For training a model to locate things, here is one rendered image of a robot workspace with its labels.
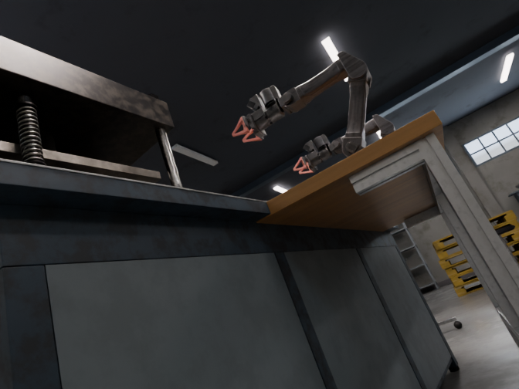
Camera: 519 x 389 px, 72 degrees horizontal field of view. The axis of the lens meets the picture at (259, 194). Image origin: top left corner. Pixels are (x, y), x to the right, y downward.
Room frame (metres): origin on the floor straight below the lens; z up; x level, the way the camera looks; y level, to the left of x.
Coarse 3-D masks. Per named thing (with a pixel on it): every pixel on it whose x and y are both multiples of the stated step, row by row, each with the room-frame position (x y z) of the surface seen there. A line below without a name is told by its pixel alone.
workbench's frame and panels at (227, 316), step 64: (0, 192) 0.39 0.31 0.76; (64, 192) 0.44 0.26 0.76; (128, 192) 0.53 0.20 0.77; (192, 192) 0.67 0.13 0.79; (0, 256) 0.41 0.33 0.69; (64, 256) 0.47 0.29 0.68; (128, 256) 0.56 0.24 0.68; (192, 256) 0.69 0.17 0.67; (256, 256) 0.88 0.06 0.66; (320, 256) 1.19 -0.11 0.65; (384, 256) 1.81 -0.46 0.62; (0, 320) 0.41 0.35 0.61; (64, 320) 0.46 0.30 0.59; (128, 320) 0.54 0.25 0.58; (192, 320) 0.65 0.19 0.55; (256, 320) 0.81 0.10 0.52; (320, 320) 1.05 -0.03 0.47; (384, 320) 1.46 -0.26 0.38; (0, 384) 0.42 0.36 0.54; (64, 384) 0.45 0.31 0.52; (128, 384) 0.52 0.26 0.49; (192, 384) 0.62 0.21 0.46; (256, 384) 0.75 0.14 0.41; (320, 384) 0.94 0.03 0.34; (384, 384) 1.25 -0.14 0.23
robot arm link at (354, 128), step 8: (368, 72) 1.02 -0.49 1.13; (352, 80) 1.02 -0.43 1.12; (360, 80) 1.02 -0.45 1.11; (368, 80) 1.05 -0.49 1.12; (352, 88) 1.03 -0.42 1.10; (360, 88) 1.03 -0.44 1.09; (368, 88) 1.06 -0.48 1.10; (352, 96) 1.04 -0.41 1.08; (360, 96) 1.04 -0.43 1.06; (352, 104) 1.05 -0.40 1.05; (360, 104) 1.04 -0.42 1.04; (352, 112) 1.05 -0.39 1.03; (360, 112) 1.04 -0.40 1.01; (352, 120) 1.06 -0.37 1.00; (360, 120) 1.05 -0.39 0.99; (352, 128) 1.06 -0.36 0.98; (360, 128) 1.05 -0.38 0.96; (352, 136) 1.06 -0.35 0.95; (360, 136) 1.05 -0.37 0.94; (344, 144) 1.07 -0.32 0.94; (360, 144) 1.05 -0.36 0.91; (344, 152) 1.07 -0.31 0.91
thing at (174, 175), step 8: (160, 128) 1.82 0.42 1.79; (160, 136) 1.82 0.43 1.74; (160, 144) 1.82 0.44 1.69; (168, 144) 1.83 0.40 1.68; (168, 152) 1.82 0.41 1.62; (168, 160) 1.82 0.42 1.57; (168, 168) 1.82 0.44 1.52; (176, 168) 1.84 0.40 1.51; (168, 176) 1.83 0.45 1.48; (176, 176) 1.82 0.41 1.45; (176, 184) 1.82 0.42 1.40
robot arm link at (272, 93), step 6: (264, 90) 1.14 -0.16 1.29; (270, 90) 1.14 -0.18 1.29; (276, 90) 1.14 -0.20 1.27; (264, 96) 1.14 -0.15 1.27; (270, 96) 1.14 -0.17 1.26; (276, 96) 1.14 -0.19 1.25; (282, 96) 1.10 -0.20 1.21; (288, 96) 1.09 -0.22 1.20; (264, 102) 1.15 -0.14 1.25; (282, 102) 1.11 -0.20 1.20; (288, 102) 1.10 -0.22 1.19
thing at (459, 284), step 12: (504, 216) 5.31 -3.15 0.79; (516, 216) 5.27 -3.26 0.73; (516, 228) 5.30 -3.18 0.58; (444, 240) 5.91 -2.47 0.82; (516, 240) 5.31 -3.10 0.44; (444, 252) 5.65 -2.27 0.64; (456, 252) 5.60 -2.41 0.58; (516, 252) 5.36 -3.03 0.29; (444, 264) 5.69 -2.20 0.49; (456, 264) 5.63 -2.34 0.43; (456, 276) 5.63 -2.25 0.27; (456, 288) 5.67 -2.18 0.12; (468, 288) 6.28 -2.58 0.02; (480, 288) 5.57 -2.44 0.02
